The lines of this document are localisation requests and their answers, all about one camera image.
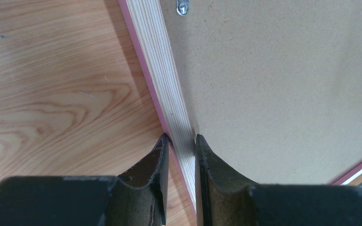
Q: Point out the wooden picture frame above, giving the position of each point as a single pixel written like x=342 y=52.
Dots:
x=159 y=78

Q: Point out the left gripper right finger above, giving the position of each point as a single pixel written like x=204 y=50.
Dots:
x=227 y=198

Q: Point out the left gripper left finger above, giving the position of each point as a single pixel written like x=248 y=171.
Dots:
x=136 y=197

